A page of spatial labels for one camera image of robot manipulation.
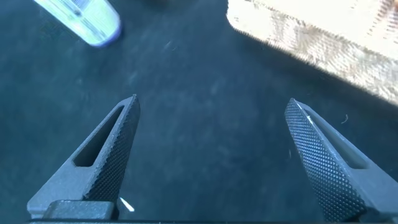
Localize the black table cloth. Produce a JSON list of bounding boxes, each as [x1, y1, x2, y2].
[[0, 0, 398, 224]]

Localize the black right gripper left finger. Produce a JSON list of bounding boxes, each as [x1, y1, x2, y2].
[[26, 94, 141, 220]]

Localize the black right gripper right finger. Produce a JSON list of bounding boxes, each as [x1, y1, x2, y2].
[[284, 97, 398, 223]]

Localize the purple bag roll grey label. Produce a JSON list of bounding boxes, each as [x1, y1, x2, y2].
[[32, 0, 123, 48]]

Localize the woven wicker basket brown handles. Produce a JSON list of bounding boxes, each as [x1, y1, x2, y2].
[[226, 0, 398, 107]]

